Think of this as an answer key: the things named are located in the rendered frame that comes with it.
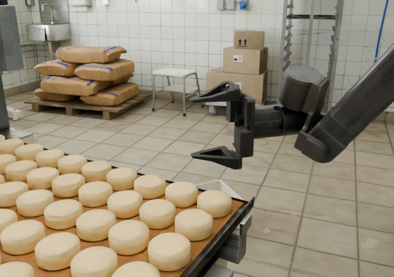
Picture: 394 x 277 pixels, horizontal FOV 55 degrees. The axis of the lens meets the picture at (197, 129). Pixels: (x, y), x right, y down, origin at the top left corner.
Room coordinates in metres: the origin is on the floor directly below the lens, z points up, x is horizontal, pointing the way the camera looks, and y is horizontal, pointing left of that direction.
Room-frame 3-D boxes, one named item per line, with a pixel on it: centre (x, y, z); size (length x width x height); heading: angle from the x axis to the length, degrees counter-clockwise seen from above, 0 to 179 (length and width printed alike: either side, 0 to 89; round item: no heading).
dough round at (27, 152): (0.68, 0.32, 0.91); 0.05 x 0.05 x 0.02
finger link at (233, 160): (0.61, -0.04, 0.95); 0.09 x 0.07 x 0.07; 106
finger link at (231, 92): (0.61, -0.03, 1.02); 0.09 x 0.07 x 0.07; 106
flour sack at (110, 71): (4.21, 1.00, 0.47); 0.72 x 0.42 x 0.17; 164
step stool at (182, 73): (4.21, 0.22, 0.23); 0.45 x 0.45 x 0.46; 61
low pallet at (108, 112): (4.32, 1.26, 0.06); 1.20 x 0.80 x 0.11; 71
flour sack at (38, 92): (4.42, 1.54, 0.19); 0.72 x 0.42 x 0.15; 161
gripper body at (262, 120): (0.63, -0.10, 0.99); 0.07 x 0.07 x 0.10; 16
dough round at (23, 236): (0.40, 0.22, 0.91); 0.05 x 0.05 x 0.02
